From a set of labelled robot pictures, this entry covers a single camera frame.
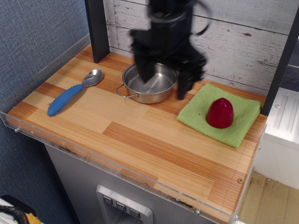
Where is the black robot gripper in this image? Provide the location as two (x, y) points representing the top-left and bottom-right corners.
(130, 17), (206, 100)

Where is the red dome-shaped object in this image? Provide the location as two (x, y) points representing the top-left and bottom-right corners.
(206, 98), (234, 129)

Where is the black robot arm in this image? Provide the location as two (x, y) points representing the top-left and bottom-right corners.
(130, 0), (211, 100)

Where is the green folded cloth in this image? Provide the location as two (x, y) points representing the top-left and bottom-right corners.
(177, 84), (262, 148)

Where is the yellow object at corner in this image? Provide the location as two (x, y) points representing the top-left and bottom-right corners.
(26, 213), (43, 224)

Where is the small steel pot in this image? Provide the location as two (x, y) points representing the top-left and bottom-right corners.
(116, 63), (178, 104)

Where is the clear acrylic table guard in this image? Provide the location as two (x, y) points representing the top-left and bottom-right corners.
(4, 46), (265, 224)

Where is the grey toy fridge cabinet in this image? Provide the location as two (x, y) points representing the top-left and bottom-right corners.
(44, 142), (220, 224)

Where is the white toy appliance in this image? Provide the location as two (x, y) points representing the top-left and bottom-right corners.
(253, 88), (299, 189)

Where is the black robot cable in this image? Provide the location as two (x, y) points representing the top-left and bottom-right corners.
(190, 0), (212, 37)

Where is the blue-handled metal spoon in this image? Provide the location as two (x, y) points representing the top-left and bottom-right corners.
(47, 69), (103, 116)

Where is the left black vertical post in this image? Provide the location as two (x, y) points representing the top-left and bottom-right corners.
(85, 0), (110, 63)

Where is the black vertical post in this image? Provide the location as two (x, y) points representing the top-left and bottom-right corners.
(261, 8), (299, 116)
(85, 0), (110, 63)

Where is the right black vertical post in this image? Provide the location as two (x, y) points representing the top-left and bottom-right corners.
(261, 8), (299, 116)

